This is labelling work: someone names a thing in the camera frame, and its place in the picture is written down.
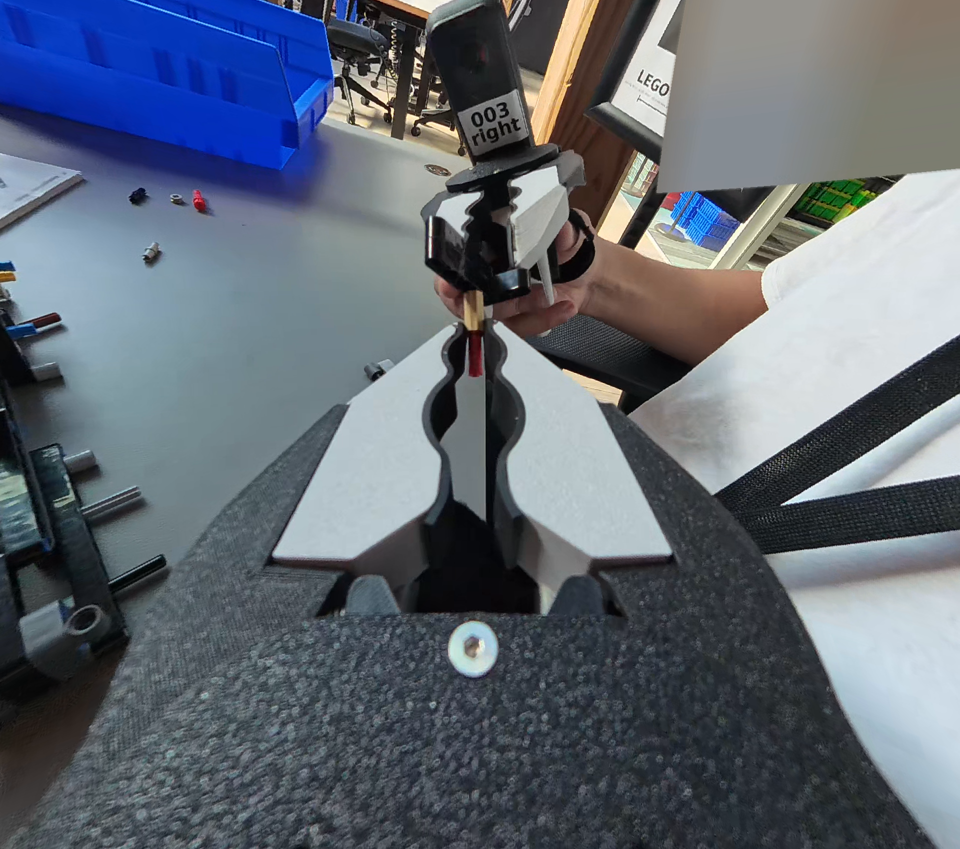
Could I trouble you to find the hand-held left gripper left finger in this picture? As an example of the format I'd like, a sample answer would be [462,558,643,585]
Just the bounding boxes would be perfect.
[271,324,487,595]

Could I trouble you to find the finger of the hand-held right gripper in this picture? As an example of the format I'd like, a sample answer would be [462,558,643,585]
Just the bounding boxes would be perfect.
[441,191,492,288]
[504,165,573,307]

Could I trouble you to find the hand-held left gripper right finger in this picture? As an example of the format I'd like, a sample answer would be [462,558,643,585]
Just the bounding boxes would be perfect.
[486,322,675,599]

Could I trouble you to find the person's right forearm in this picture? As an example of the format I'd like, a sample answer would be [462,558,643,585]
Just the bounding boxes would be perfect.
[592,237,770,368]

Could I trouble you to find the partly built lego model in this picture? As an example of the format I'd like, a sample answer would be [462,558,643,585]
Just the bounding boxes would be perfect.
[0,256,170,704]

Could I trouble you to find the lego instruction booklet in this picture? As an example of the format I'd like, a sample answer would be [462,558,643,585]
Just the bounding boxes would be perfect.
[0,151,85,232]

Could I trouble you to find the person's right hand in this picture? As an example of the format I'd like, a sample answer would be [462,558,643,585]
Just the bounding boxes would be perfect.
[435,219,605,340]

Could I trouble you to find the black mesh chair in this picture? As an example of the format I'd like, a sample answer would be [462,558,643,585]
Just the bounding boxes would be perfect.
[525,312,695,415]

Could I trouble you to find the stack of blue crates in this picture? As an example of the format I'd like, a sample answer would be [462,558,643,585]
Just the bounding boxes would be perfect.
[669,191,742,252]

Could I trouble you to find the black framed sign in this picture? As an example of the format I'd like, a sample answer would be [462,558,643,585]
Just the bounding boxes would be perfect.
[585,0,710,162]

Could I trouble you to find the stack of green crates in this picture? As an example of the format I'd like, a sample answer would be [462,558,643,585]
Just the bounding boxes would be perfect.
[793,177,905,229]

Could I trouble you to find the blue plastic storage bin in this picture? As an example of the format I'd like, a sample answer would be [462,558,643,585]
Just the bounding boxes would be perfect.
[0,0,336,172]

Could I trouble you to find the wide wooden post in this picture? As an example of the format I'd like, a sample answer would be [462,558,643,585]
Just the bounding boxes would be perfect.
[528,0,680,224]

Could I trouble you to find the black webbing strap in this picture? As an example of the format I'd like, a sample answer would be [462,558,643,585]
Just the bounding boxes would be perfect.
[712,335,960,559]

